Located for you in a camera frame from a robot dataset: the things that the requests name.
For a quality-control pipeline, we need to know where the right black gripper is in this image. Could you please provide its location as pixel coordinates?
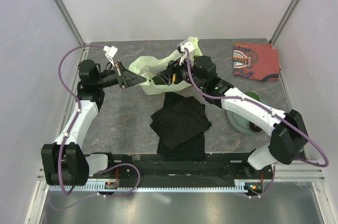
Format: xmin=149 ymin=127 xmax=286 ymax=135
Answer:
xmin=157 ymin=53 xmax=205 ymax=90

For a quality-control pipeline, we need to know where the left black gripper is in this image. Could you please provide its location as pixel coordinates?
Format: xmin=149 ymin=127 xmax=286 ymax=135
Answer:
xmin=95 ymin=61 xmax=146 ymax=88

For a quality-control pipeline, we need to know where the green avocado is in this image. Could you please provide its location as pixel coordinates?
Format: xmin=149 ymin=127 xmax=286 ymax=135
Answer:
xmin=152 ymin=76 xmax=166 ymax=86

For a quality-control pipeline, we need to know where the light green plastic bag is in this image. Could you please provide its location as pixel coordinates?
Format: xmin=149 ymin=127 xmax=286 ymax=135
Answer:
xmin=128 ymin=50 xmax=191 ymax=96

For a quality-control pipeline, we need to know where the dark purple fruit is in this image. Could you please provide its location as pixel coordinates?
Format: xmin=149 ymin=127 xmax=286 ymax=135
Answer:
xmin=249 ymin=122 xmax=262 ymax=133

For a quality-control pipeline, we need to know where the green lime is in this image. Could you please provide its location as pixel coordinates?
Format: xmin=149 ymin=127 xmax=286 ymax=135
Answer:
xmin=245 ymin=91 xmax=260 ymax=101

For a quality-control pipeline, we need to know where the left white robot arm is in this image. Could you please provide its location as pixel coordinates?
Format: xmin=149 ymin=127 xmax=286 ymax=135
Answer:
xmin=41 ymin=59 xmax=146 ymax=186

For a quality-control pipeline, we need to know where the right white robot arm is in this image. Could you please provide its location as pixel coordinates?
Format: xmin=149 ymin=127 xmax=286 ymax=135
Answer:
xmin=157 ymin=56 xmax=308 ymax=179

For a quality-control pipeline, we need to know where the black folded cloth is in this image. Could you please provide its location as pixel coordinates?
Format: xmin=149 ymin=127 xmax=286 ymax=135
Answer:
xmin=150 ymin=92 xmax=212 ymax=161

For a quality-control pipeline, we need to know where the grey-green round plate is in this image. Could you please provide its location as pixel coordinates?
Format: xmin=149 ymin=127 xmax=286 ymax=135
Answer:
xmin=226 ymin=110 xmax=264 ymax=135

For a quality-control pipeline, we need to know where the red printed t-shirt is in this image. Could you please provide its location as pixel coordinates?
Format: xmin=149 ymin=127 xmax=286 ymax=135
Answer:
xmin=232 ymin=42 xmax=281 ymax=82

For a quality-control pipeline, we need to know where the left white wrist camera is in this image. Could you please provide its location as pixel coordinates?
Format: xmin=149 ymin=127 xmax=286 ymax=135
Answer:
xmin=103 ymin=45 xmax=118 ymax=67

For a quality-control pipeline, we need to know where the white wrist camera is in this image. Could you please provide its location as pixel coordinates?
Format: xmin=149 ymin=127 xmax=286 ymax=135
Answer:
xmin=103 ymin=45 xmax=118 ymax=67
xmin=177 ymin=40 xmax=195 ymax=64

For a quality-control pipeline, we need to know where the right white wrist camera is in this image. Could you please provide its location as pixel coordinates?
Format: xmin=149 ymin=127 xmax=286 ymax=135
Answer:
xmin=177 ymin=40 xmax=195 ymax=64

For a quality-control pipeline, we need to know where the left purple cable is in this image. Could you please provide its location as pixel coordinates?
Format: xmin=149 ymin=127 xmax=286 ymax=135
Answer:
xmin=49 ymin=44 xmax=108 ymax=211

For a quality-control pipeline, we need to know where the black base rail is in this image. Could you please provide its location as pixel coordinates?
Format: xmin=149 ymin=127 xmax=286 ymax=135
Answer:
xmin=89 ymin=153 xmax=273 ymax=182

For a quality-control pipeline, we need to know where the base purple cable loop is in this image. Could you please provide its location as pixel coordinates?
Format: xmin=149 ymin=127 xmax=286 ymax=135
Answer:
xmin=97 ymin=164 xmax=143 ymax=199

